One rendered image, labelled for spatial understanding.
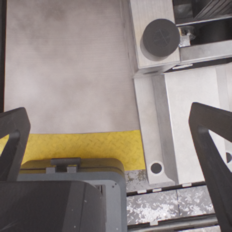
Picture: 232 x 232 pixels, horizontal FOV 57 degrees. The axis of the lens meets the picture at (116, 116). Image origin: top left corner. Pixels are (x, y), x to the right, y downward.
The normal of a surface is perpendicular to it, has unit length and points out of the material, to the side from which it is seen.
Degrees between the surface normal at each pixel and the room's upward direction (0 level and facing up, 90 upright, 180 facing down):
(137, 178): 0
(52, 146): 0
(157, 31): 0
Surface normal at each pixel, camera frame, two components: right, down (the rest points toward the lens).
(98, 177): -0.02, -0.65
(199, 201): 0.00, 0.07
